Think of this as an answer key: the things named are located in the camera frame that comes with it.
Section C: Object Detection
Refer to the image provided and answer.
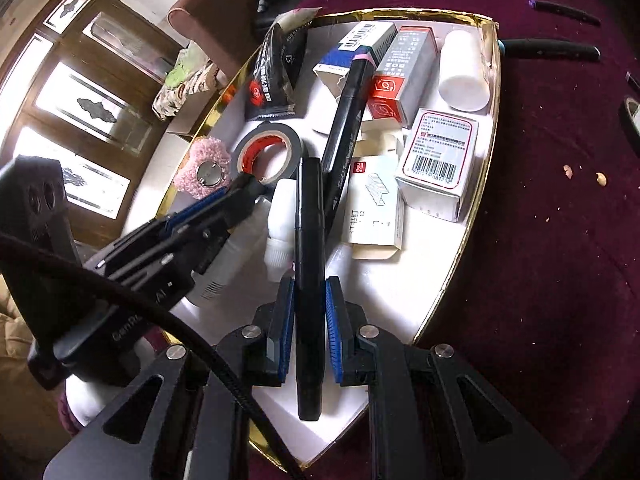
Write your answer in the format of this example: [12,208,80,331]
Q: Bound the black tape roll red core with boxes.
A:
[231,122,307,188]

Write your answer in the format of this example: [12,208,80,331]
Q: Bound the pink fluffy round brooch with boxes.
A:
[172,136,231,200]

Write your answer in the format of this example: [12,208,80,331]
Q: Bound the black marker white cap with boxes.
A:
[294,157,326,422]

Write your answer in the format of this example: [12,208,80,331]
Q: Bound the black snack packet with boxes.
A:
[245,6,320,122]

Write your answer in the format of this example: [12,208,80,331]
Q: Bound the white medicine box barcode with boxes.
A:
[396,108,478,222]

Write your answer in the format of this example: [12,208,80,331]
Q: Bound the grey red 502 glue box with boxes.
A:
[368,26,437,128]

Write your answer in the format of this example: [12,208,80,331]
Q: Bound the blue white medicine box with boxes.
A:
[314,21,397,98]

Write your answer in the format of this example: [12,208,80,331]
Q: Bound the white pill bottle red label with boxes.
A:
[438,29,490,113]

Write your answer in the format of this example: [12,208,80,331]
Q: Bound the small white dropper bottle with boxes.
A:
[264,179,297,283]

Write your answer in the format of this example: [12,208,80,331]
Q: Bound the white gloved left hand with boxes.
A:
[58,332,168,437]

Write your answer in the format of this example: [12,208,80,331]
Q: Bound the gold white tray box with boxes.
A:
[171,8,501,469]

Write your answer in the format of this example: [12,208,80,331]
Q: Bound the brown armchair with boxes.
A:
[167,0,300,77]

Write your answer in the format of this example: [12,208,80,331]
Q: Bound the black marker teal cap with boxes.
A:
[498,38,601,63]

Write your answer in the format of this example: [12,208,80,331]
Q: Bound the black marker purple cap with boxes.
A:
[528,0,601,27]

